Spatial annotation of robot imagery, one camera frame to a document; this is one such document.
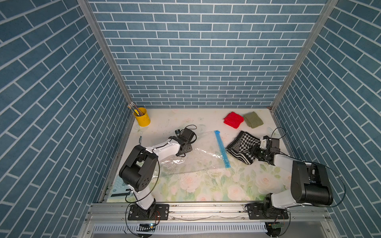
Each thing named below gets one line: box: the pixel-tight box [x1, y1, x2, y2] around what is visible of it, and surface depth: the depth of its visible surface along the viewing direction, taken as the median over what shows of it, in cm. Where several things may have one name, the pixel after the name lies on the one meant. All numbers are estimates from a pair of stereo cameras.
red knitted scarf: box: [223, 112, 245, 129], surface depth 111 cm
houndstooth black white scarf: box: [225, 130, 261, 166], surface depth 96 cm
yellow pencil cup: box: [133, 107, 151, 127], surface depth 107 cm
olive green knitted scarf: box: [243, 111, 264, 129], surface depth 111 cm
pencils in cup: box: [127, 101, 144, 117], surface depth 103 cm
